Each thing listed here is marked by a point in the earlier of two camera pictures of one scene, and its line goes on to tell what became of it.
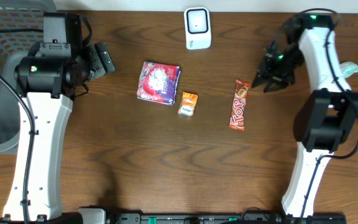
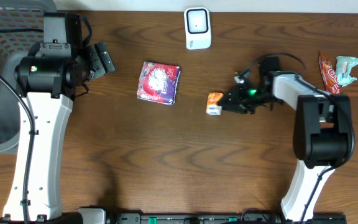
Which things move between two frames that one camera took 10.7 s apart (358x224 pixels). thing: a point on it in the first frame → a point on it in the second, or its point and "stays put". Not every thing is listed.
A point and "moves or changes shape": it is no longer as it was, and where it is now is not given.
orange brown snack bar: x=238 y=110 moves or changes shape
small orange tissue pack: x=188 y=104 → x=212 y=107
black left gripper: x=96 y=59 stays put
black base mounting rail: x=223 y=218 stays put
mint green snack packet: x=348 y=68 moves or changes shape
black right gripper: x=276 y=74 → x=239 y=99
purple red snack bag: x=158 y=83 stays put
